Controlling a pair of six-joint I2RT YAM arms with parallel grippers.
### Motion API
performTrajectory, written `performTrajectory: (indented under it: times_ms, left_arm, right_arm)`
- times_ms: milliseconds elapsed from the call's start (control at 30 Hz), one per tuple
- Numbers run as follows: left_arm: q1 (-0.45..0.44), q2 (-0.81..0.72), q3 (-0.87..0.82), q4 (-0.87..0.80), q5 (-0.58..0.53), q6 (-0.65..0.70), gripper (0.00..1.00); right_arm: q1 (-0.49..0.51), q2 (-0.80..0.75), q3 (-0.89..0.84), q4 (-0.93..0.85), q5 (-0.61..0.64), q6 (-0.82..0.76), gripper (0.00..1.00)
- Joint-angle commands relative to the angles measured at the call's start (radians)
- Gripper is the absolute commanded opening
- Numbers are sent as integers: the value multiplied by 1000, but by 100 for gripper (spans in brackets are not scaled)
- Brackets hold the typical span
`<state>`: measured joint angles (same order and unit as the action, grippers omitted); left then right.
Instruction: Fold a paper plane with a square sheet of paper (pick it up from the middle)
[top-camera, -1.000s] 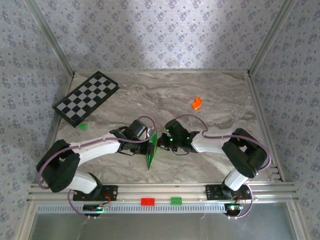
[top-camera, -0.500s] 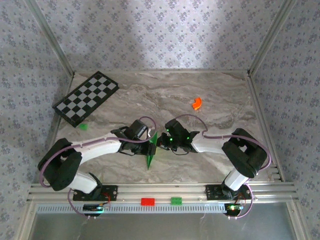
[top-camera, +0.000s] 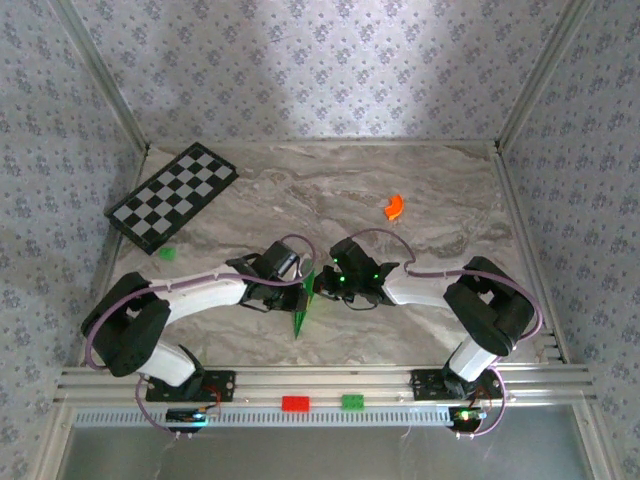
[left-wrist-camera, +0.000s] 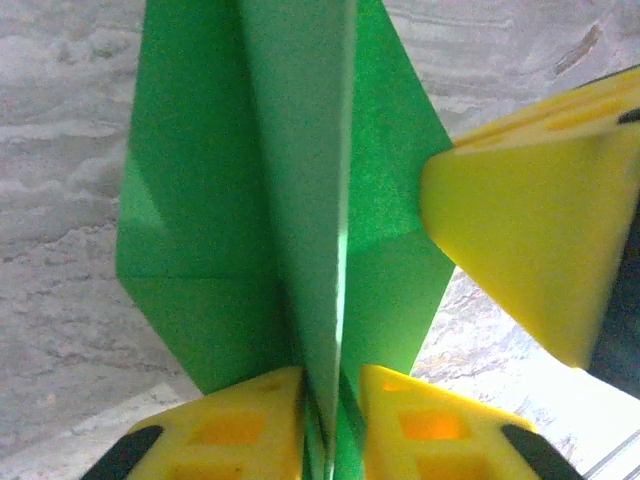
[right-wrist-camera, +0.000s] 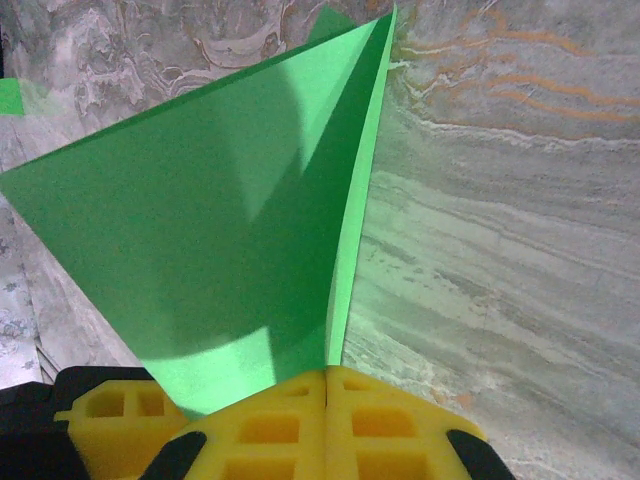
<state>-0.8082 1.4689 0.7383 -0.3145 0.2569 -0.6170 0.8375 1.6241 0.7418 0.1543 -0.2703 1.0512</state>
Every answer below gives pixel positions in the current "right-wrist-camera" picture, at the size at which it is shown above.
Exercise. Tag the green cloth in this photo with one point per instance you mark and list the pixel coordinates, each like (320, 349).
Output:
(175, 225)

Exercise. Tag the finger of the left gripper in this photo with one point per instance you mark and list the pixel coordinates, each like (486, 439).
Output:
(110, 440)

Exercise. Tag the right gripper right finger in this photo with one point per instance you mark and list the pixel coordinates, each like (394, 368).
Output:
(390, 450)

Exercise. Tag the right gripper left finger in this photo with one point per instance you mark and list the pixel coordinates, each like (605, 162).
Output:
(270, 450)

